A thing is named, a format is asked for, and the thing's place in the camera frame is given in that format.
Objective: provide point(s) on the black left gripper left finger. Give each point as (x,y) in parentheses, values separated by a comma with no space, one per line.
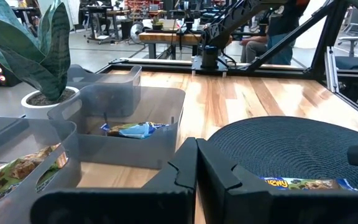
(120,205)

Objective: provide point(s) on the grey office chair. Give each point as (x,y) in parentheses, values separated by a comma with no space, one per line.
(356,25)

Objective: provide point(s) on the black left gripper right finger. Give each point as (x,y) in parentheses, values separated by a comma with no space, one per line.
(259,208)

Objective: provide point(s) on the translucent grey storage bin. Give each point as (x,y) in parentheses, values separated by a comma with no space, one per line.
(120,152)
(67,140)
(104,77)

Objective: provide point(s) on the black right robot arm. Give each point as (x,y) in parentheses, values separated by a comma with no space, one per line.
(222,31)

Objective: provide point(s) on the black metal rig frame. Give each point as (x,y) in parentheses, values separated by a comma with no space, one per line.
(259,72)

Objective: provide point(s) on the white floor fan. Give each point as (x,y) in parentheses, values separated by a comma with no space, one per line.
(136,31)

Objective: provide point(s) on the black desk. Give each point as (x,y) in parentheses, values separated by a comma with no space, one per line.
(99,9)

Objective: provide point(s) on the yellow green snack bag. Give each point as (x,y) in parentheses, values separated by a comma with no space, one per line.
(17,169)

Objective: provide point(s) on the snake plant in white pot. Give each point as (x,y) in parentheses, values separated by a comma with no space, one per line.
(45,56)

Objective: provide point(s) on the small potted plant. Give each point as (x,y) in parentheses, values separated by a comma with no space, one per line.
(158,23)

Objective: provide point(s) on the dark round woven placemat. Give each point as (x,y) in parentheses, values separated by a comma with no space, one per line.
(291,149)

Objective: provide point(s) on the silver aluminium bracket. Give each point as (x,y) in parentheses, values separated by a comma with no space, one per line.
(330,71)

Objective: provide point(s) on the wooden workbench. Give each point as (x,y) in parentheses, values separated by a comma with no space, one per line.
(154,38)

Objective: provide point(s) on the black trash can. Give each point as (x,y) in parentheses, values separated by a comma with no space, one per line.
(126,29)

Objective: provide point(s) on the orange Chewy granola bar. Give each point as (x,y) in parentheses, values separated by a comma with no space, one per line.
(50,175)

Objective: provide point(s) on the office chair with dark seat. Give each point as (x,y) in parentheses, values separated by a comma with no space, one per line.
(356,62)

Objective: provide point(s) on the blue Chewy granola bar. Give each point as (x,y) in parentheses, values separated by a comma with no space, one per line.
(135,132)
(306,184)

